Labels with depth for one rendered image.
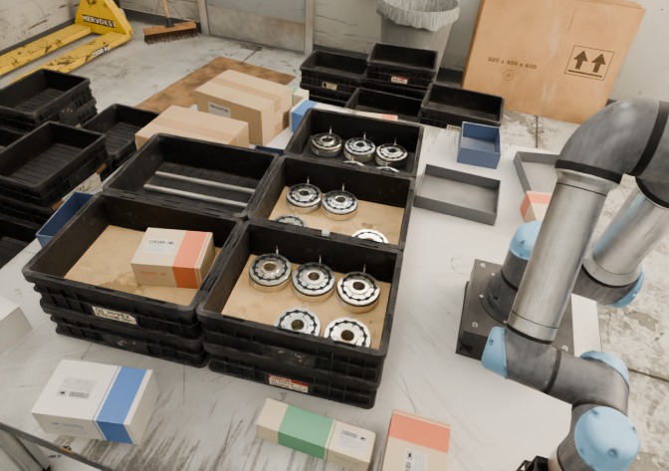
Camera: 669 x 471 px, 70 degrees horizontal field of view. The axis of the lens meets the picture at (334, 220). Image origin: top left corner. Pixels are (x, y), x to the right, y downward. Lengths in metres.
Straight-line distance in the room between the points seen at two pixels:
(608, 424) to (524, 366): 0.14
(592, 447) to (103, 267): 1.08
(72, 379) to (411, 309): 0.82
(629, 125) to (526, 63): 3.15
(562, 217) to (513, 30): 3.15
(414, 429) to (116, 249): 0.84
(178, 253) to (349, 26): 3.34
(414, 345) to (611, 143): 0.70
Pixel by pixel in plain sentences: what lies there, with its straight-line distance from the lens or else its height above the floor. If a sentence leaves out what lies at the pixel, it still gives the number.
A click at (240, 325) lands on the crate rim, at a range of 1.00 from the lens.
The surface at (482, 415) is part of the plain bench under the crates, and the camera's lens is 1.22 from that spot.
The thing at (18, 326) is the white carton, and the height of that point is 0.74.
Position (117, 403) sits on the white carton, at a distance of 1.12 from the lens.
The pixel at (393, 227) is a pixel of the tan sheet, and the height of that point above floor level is 0.83.
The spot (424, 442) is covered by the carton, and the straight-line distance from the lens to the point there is 1.07.
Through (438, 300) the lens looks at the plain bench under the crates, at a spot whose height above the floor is 0.70.
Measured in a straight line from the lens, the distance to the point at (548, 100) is 3.99.
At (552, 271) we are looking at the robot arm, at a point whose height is 1.20.
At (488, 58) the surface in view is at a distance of 3.92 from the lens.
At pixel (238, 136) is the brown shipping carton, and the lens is 1.68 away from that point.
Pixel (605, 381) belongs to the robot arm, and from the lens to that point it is 0.87.
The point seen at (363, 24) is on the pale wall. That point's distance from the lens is 4.24.
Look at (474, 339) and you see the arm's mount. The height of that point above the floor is 0.77.
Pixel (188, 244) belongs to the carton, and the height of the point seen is 0.90.
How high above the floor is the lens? 1.73
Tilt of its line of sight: 42 degrees down
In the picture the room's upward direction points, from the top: 4 degrees clockwise
